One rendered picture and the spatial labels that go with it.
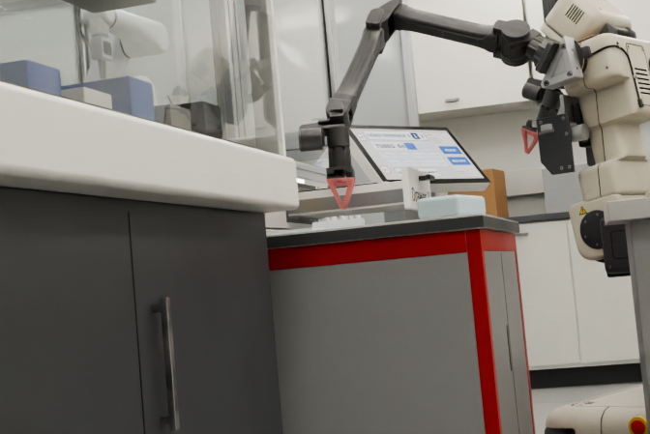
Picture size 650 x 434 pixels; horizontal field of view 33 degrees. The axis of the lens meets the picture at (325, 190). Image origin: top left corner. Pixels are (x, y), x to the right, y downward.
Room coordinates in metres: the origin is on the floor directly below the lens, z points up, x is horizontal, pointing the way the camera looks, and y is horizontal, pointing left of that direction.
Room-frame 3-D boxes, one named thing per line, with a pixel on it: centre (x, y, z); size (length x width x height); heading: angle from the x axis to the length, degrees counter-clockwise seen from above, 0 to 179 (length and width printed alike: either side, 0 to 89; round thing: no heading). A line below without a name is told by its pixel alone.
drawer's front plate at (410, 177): (2.93, -0.25, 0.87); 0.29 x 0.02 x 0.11; 164
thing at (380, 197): (2.99, -0.05, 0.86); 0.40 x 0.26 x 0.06; 74
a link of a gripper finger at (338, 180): (2.71, -0.04, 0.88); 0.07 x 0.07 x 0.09; 85
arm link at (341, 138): (2.72, -0.04, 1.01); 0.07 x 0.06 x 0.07; 86
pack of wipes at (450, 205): (2.27, -0.26, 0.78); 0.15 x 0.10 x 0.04; 150
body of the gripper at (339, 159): (2.72, -0.04, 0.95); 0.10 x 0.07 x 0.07; 175
